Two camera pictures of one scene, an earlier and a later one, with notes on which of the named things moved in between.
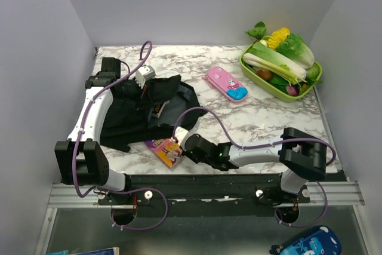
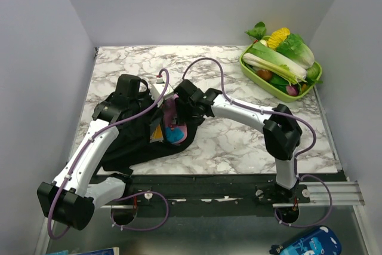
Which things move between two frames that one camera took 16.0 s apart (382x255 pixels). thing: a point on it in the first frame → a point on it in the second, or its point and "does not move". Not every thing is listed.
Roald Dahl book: x=167 y=148 → x=156 y=135
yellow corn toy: x=277 y=37 does not move
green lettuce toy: x=295 y=48 does not move
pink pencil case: x=230 y=88 → x=174 y=133
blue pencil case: x=320 y=240 does not move
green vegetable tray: x=268 y=87 does not move
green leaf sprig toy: x=258 y=31 does not move
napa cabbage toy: x=261 y=50 does not move
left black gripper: x=139 y=89 → x=147 y=96
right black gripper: x=188 y=153 → x=181 y=117
